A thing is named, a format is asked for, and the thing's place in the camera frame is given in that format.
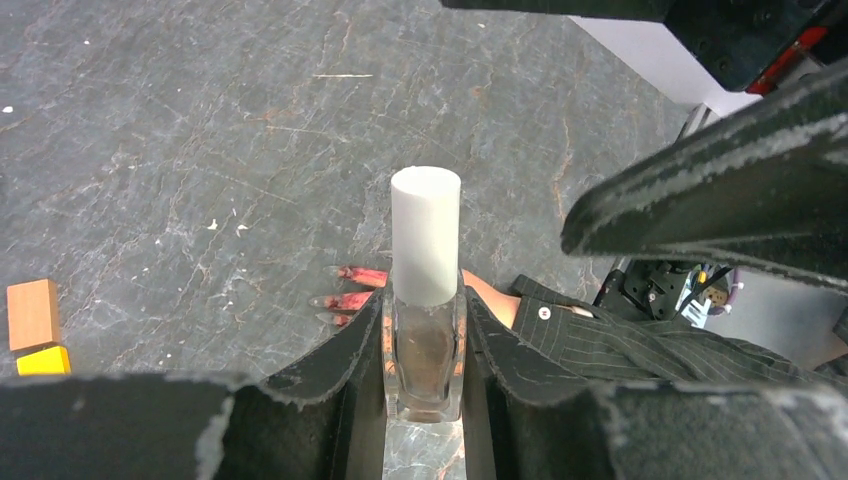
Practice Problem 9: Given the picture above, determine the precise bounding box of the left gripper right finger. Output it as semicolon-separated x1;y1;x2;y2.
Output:
462;293;847;479

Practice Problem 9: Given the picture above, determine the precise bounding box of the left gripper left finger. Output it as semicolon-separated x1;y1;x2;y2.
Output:
1;294;386;479

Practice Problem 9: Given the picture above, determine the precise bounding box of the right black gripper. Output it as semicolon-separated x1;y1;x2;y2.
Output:
441;0;847;292

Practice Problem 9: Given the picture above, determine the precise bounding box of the clear nail polish bottle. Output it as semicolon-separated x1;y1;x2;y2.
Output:
381;166;467;423

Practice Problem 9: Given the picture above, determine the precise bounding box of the black pinstripe sleeve forearm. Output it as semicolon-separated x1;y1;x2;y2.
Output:
510;275;847;394

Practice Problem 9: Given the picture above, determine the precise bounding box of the mannequin hand with red nails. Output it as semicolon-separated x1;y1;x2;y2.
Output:
309;264;525;331

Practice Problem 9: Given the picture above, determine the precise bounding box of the yellow block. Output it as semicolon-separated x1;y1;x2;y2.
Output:
16;345;71;376

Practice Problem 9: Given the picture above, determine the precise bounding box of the orange wooden block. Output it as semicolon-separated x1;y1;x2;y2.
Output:
6;279;60;351

